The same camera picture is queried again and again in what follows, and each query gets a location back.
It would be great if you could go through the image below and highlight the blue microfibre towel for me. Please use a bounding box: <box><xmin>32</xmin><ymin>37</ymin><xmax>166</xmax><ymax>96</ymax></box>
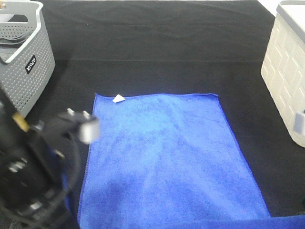
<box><xmin>77</xmin><ymin>94</ymin><xmax>305</xmax><ymax>229</ymax></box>

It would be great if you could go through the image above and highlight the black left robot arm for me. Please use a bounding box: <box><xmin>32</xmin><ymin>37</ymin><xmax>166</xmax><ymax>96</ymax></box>
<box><xmin>0</xmin><ymin>92</ymin><xmax>96</xmax><ymax>229</ymax></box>

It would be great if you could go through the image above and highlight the black fabric table mat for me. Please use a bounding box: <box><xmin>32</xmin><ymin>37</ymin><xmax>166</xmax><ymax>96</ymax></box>
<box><xmin>26</xmin><ymin>0</ymin><xmax>305</xmax><ymax>217</ymax></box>

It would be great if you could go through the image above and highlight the grey perforated plastic basket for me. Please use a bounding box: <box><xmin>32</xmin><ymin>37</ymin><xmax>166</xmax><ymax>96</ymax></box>
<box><xmin>0</xmin><ymin>0</ymin><xmax>55</xmax><ymax>117</ymax></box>

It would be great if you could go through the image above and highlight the white plastic storage box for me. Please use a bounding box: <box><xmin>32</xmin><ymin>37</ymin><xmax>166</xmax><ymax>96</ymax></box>
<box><xmin>261</xmin><ymin>0</ymin><xmax>305</xmax><ymax>146</ymax></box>

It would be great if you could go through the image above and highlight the grey cloth in basket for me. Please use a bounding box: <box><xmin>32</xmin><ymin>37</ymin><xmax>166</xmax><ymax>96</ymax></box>
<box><xmin>0</xmin><ymin>32</ymin><xmax>31</xmax><ymax>62</ymax></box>

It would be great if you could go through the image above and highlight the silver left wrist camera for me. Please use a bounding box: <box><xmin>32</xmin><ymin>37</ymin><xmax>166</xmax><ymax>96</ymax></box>
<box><xmin>78</xmin><ymin>118</ymin><xmax>100</xmax><ymax>144</ymax></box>

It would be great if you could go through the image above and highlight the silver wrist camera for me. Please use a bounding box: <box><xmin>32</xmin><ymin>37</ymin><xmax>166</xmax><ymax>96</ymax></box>
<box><xmin>78</xmin><ymin>118</ymin><xmax>100</xmax><ymax>144</ymax></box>
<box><xmin>293</xmin><ymin>111</ymin><xmax>305</xmax><ymax>136</ymax></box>

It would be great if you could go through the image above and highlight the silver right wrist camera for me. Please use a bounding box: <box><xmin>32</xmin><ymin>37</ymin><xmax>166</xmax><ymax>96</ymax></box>
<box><xmin>293</xmin><ymin>111</ymin><xmax>305</xmax><ymax>136</ymax></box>

